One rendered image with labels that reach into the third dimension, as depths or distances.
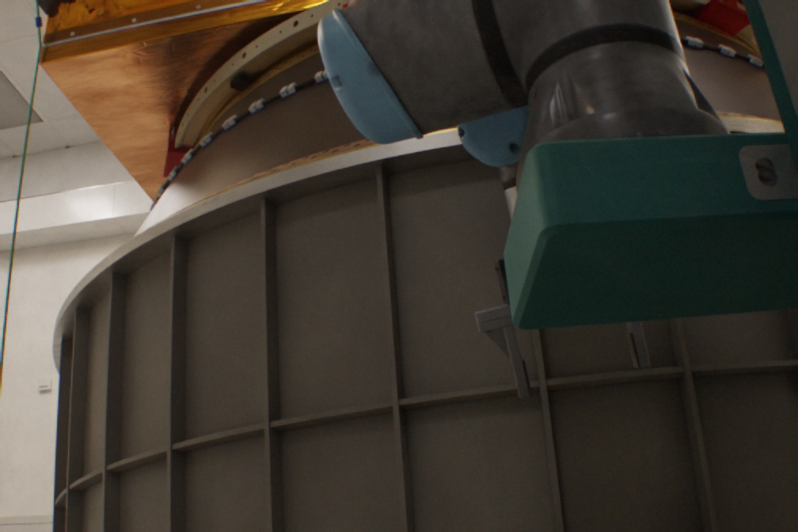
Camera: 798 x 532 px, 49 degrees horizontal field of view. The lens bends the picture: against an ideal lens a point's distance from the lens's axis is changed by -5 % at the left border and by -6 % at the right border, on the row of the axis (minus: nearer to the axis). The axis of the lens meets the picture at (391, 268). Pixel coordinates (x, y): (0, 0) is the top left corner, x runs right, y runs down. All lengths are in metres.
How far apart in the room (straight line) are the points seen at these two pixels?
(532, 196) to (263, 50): 1.51
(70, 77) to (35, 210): 6.45
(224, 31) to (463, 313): 1.02
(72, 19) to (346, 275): 1.12
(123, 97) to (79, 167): 6.82
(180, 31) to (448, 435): 1.19
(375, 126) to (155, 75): 1.53
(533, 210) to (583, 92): 0.10
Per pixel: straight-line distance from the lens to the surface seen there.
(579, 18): 0.64
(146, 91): 2.27
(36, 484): 8.13
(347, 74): 0.70
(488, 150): 0.88
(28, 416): 8.31
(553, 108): 0.61
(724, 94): 1.66
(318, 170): 1.39
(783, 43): 0.34
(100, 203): 8.37
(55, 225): 8.49
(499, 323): 1.01
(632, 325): 1.03
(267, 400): 1.32
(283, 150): 1.60
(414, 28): 0.68
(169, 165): 2.38
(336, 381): 1.31
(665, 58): 0.63
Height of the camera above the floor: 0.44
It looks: 24 degrees up
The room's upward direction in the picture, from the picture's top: 4 degrees counter-clockwise
